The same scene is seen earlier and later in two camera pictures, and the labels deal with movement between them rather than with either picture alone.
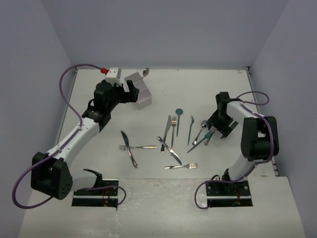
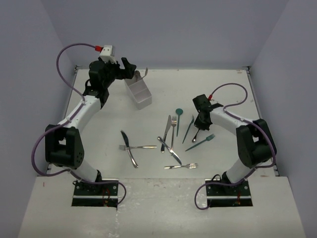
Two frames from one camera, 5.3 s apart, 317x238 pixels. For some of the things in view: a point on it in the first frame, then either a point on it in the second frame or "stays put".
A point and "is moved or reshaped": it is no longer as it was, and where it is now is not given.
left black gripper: x=133 y=92 to x=130 y=69
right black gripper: x=225 y=130 to x=198 y=125
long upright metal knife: x=167 y=127 stays put
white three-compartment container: x=145 y=98 stays put
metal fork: x=190 y=166 stays put
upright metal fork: x=174 y=122 stays put
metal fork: x=125 y=147 stays put
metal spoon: x=206 y=143 to x=137 y=75
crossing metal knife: x=172 y=152 stays put
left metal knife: x=133 y=161 stays put
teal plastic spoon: x=179 y=111 stays put
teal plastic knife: x=192 y=122 is moved or reshaped
